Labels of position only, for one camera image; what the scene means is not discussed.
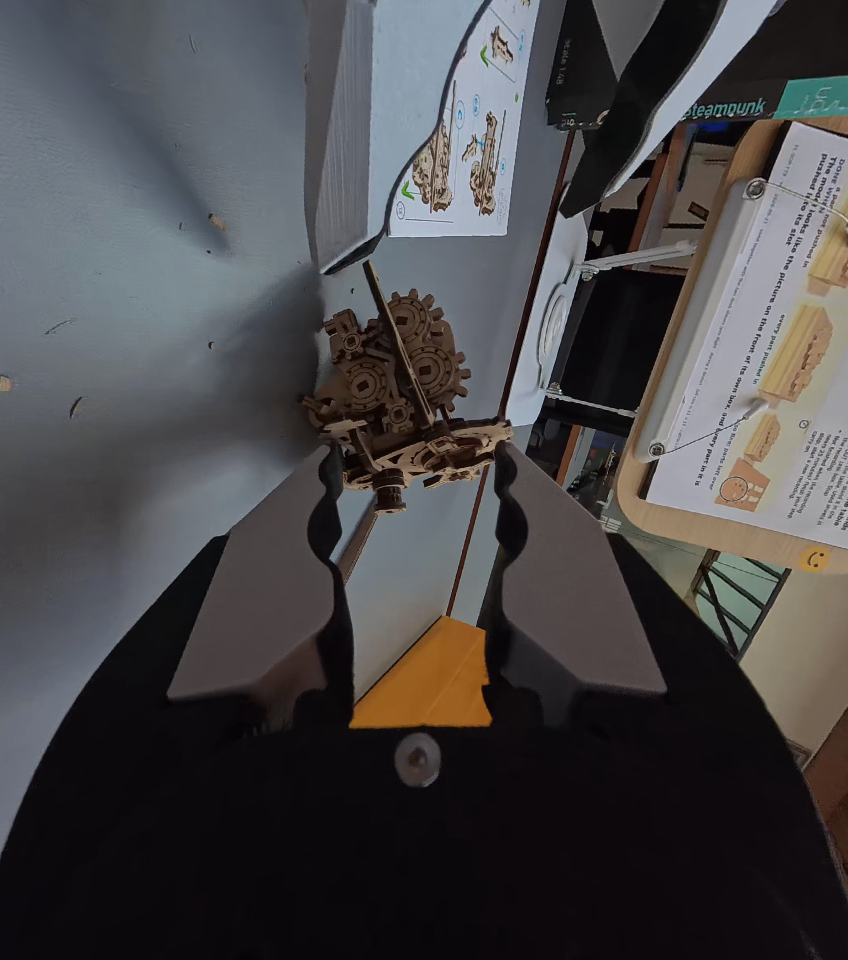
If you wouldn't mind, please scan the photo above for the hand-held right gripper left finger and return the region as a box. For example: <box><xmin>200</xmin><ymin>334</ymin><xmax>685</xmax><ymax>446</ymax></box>
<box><xmin>167</xmin><ymin>446</ymin><xmax>356</xmax><ymax>712</ymax></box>

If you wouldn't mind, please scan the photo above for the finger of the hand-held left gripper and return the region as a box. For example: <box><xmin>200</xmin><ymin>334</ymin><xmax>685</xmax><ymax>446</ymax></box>
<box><xmin>560</xmin><ymin>0</ymin><xmax>781</xmax><ymax>220</ymax></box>
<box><xmin>316</xmin><ymin>0</ymin><xmax>496</xmax><ymax>275</ymax></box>

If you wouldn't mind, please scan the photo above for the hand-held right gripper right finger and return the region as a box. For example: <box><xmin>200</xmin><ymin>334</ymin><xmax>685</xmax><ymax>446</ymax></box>
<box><xmin>480</xmin><ymin>444</ymin><xmax>670</xmax><ymax>710</ymax></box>

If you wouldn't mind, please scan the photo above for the wooden gear submarine model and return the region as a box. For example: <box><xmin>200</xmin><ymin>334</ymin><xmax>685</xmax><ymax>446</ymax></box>
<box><xmin>300</xmin><ymin>258</ymin><xmax>515</xmax><ymax>515</ymax></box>

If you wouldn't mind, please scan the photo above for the printed task instruction sheet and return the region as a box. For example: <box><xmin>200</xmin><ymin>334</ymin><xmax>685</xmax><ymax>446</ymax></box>
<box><xmin>645</xmin><ymin>120</ymin><xmax>848</xmax><ymax>564</ymax></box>

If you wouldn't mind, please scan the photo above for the grey desk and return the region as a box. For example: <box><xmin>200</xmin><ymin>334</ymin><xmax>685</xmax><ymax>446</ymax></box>
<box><xmin>0</xmin><ymin>0</ymin><xmax>571</xmax><ymax>960</ymax></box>

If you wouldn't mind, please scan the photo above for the white assembly instruction booklet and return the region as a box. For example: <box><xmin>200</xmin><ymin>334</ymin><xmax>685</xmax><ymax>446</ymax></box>
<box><xmin>386</xmin><ymin>0</ymin><xmax>541</xmax><ymax>237</ymax></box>

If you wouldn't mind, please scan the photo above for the instruction sheet on stand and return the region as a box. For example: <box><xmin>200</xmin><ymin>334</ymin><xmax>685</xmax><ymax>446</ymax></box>
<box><xmin>615</xmin><ymin>93</ymin><xmax>848</xmax><ymax>579</ymax></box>

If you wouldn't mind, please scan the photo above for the yellow plastic bin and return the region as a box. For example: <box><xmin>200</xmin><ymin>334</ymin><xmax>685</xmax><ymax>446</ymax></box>
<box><xmin>349</xmin><ymin>615</ymin><xmax>493</xmax><ymax>729</ymax></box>

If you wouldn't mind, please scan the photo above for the white metal stand base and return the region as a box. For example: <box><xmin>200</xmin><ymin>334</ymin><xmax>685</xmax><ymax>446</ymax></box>
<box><xmin>508</xmin><ymin>211</ymin><xmax>699</xmax><ymax>417</ymax></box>

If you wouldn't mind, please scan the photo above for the white stand ledge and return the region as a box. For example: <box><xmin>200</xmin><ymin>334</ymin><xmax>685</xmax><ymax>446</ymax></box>
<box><xmin>630</xmin><ymin>176</ymin><xmax>770</xmax><ymax>465</ymax></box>

